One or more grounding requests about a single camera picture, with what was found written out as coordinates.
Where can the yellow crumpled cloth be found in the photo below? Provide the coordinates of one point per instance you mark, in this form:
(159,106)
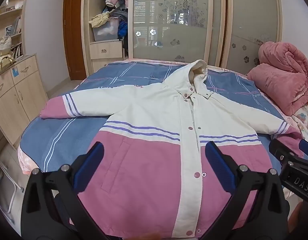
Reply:
(100,18)

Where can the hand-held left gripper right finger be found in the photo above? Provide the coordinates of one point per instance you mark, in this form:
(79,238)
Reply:
(220,166)

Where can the clear plastic storage box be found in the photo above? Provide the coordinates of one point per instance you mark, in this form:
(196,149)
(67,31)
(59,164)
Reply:
(105,31)

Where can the brown wooden door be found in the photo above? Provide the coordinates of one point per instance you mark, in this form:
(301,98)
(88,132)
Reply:
(73,35)

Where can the wardrobe drawer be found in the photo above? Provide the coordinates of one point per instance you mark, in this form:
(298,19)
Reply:
(107,64)
(106,50)

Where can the light wooden cabinet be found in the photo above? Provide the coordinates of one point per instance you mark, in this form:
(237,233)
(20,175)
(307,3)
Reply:
(16,100)

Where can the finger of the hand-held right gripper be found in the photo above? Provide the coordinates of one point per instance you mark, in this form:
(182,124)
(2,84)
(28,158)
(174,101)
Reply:
(280,150)
(307,148)

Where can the floral bed sheet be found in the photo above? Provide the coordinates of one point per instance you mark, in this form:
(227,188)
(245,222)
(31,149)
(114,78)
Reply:
(305,120)

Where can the pink and white hooded jacket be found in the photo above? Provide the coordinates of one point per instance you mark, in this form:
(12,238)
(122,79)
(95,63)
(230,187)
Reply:
(144,175)

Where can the light wooden bookshelf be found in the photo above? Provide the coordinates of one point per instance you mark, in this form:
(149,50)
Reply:
(15,12)

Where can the grey clothes pile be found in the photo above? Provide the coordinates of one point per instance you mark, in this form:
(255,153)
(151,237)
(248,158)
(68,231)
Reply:
(118,13)

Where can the dark blue jacket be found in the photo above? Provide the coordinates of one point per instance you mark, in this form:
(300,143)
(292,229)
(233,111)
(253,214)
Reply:
(122,30)

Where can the metal folding frame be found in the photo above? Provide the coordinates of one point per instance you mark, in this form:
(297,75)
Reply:
(8,177)

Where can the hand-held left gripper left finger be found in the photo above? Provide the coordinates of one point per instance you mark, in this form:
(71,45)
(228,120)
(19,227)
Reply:
(90,165)

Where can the pink folded quilt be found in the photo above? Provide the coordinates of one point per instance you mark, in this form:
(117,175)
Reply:
(281,80)

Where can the blue striped bedsheet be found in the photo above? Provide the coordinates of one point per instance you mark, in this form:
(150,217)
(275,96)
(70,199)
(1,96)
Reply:
(56,140)

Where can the white cloth bag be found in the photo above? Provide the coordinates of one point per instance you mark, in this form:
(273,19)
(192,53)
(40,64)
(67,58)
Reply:
(2,45)

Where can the row of books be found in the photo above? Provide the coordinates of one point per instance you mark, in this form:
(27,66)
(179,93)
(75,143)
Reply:
(17,50)

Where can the pale yellow cloth bundle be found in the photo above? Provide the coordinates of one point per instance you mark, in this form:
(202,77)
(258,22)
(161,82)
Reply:
(2,62)

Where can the blue sticker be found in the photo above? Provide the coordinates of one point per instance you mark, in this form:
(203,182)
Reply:
(15,72)

